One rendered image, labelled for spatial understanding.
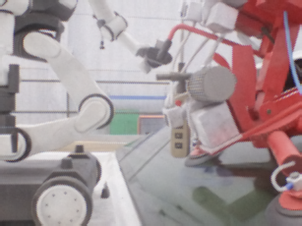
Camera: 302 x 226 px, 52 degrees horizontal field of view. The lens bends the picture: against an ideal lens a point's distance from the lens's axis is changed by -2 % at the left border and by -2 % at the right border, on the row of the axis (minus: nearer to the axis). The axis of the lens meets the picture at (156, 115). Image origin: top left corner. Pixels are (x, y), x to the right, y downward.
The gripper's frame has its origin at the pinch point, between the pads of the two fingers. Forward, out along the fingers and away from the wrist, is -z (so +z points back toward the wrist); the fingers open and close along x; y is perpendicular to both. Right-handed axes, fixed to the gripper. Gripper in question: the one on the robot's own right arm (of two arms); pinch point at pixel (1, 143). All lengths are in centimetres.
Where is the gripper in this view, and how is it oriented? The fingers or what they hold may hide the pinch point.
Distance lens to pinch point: 116.4
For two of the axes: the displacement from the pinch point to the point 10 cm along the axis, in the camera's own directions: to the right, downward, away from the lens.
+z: -0.2, -10.0, 0.4
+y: 3.2, 0.3, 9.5
